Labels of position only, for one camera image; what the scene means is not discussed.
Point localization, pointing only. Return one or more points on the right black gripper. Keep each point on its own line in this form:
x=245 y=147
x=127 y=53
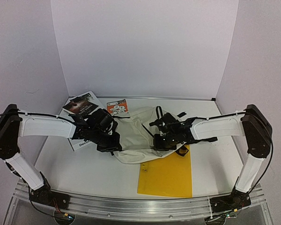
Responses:
x=161 y=144

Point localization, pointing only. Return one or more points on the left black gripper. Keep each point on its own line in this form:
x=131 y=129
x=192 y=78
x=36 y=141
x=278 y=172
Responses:
x=114 y=144

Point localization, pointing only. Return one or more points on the beige canvas backpack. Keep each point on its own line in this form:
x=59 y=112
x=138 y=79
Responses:
x=137 y=137

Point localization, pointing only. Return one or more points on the white Decorate furniture book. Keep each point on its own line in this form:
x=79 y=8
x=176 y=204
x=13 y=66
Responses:
x=78 y=144

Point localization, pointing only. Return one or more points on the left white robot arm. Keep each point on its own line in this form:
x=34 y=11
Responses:
x=16 y=124

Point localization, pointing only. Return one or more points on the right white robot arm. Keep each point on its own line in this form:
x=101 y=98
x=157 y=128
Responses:
x=249 y=123

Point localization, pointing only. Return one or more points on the orange comic book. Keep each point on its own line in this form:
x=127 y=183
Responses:
x=117 y=107

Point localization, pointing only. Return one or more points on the black Three Days book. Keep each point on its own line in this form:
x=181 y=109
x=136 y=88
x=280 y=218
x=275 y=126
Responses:
x=80 y=107

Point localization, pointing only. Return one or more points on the yellow plastic folder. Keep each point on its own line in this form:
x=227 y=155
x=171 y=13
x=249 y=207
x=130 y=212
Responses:
x=167 y=177

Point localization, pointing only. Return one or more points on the white palm leaf book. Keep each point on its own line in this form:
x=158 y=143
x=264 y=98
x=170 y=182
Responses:
x=90 y=96

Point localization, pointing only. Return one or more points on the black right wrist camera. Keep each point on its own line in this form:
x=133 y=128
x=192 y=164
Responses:
x=165 y=122

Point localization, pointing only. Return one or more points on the aluminium table edge rail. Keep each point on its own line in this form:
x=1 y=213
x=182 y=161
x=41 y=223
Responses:
x=155 y=97

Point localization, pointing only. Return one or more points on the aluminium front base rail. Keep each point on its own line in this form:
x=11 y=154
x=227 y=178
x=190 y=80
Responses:
x=194 y=210

